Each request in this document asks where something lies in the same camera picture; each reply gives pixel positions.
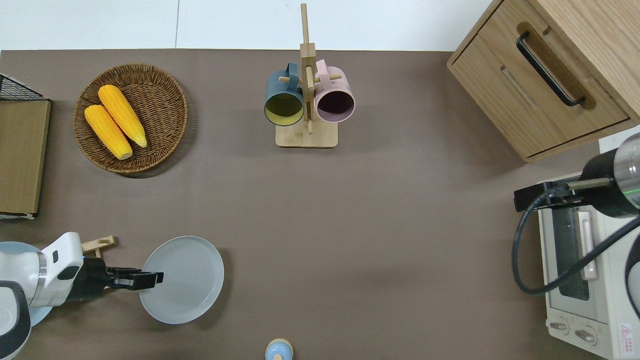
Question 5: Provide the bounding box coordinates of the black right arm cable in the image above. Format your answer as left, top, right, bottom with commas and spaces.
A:
511, 178, 640, 296

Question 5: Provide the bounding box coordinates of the blue service bell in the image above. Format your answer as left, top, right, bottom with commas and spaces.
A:
265, 338, 294, 360

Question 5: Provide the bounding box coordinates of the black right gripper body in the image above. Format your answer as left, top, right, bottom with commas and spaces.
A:
549, 149, 640, 219

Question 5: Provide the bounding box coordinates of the white toaster oven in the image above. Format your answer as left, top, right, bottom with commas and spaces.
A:
537, 172, 640, 360

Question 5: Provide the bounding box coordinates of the wooden plate rack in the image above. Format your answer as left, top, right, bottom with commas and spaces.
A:
80, 236, 116, 259

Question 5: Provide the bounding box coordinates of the wire shelf with wooden boards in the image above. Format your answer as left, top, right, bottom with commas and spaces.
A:
0, 73, 52, 221

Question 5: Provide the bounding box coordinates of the dark blue mug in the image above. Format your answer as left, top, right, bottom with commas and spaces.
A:
264, 62, 305, 127

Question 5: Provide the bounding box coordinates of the yellow corn cob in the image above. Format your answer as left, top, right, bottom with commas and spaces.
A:
98, 84, 148, 148
84, 104, 133, 161

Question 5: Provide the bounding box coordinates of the brown wicker basket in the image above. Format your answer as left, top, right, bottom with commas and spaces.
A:
73, 63, 188, 174

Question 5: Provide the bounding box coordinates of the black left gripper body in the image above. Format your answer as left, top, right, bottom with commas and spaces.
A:
64, 256, 110, 304

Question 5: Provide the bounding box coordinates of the black cabinet handle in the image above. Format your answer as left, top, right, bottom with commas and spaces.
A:
516, 31, 586, 107

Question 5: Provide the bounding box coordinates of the gray plate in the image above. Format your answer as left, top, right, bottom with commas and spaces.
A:
139, 236, 225, 325

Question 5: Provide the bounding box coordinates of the pink mug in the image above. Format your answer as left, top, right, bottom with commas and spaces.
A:
314, 59, 356, 123

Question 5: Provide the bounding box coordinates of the wooden drawer cabinet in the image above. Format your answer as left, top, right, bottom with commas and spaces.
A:
446, 0, 640, 163

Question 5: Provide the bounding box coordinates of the brown table mat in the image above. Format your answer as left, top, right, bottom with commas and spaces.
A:
0, 48, 640, 360

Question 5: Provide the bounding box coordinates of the wooden mug tree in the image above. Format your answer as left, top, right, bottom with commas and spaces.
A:
275, 3, 338, 148

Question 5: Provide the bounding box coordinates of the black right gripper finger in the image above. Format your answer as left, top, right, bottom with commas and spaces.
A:
514, 182, 553, 213

